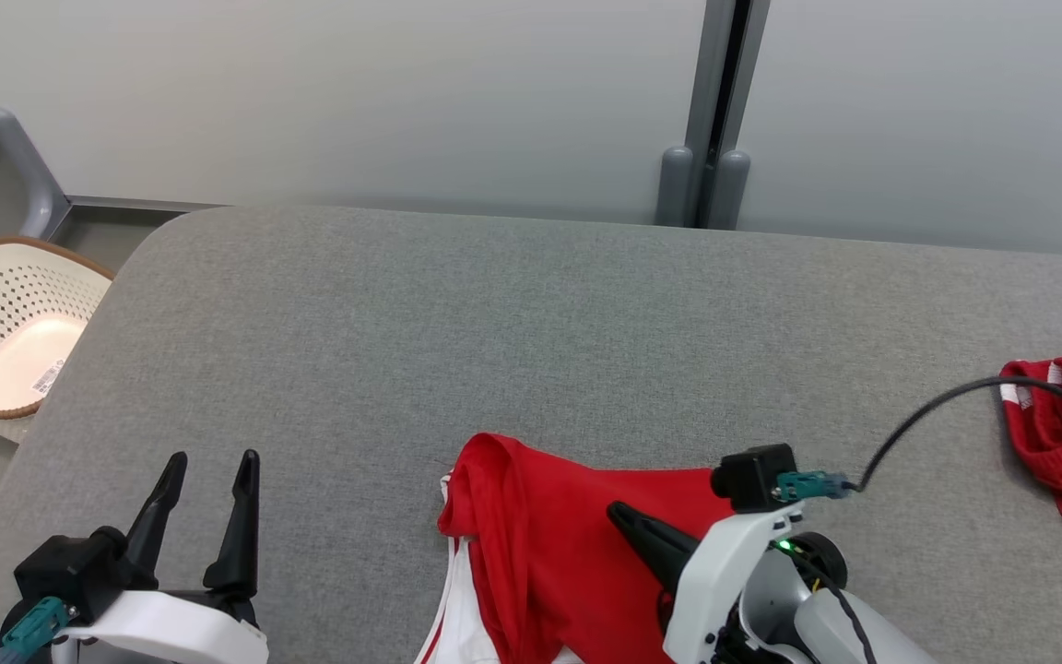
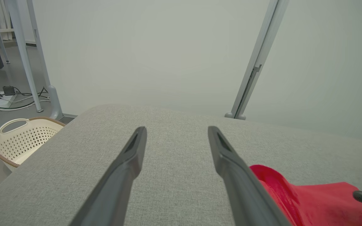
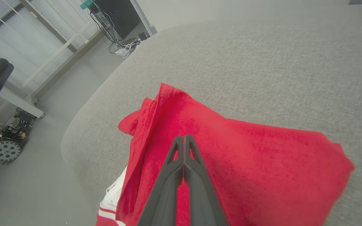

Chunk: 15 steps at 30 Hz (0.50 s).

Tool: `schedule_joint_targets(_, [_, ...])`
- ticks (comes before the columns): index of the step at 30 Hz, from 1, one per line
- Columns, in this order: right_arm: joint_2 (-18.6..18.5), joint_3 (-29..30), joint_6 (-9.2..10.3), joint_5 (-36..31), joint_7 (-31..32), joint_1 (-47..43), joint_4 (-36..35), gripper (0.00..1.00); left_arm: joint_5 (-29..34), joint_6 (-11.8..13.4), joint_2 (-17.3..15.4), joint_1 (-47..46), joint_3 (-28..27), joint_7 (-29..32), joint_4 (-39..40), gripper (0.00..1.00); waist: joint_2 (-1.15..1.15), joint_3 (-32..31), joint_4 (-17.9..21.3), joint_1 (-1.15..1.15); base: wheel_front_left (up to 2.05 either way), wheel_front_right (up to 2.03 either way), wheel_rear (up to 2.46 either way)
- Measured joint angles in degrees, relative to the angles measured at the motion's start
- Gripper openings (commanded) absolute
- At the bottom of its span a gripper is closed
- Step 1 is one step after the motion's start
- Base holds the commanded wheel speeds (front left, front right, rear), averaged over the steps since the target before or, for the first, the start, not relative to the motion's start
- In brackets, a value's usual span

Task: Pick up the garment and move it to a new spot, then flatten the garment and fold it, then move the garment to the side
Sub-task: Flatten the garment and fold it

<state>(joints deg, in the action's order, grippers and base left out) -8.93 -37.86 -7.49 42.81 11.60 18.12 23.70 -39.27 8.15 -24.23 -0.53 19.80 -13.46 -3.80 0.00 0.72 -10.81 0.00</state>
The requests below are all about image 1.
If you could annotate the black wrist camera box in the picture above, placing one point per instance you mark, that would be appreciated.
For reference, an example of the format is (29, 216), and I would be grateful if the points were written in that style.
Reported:
(70, 572)
(752, 475)

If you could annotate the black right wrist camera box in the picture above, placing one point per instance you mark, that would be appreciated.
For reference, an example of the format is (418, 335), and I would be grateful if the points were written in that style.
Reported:
(752, 475)

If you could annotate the cream perforated laundry basket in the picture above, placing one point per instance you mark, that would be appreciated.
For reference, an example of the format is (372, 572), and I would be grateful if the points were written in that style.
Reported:
(5, 304)

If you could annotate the red jersey with white sleeves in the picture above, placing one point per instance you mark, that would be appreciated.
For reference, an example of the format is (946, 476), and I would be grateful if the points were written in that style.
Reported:
(549, 553)

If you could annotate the grey partition post with feet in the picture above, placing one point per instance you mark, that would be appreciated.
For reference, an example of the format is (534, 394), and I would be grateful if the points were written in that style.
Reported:
(713, 55)

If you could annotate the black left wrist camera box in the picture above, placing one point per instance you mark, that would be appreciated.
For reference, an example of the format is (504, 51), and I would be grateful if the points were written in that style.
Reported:
(70, 572)

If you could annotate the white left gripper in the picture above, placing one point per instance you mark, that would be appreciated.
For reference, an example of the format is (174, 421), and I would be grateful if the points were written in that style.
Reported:
(171, 632)

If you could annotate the grey metal frame leg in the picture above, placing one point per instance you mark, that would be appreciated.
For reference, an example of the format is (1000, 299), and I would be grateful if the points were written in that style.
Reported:
(24, 175)

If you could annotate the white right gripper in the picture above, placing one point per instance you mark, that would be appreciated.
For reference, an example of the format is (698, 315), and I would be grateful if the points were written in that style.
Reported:
(711, 581)

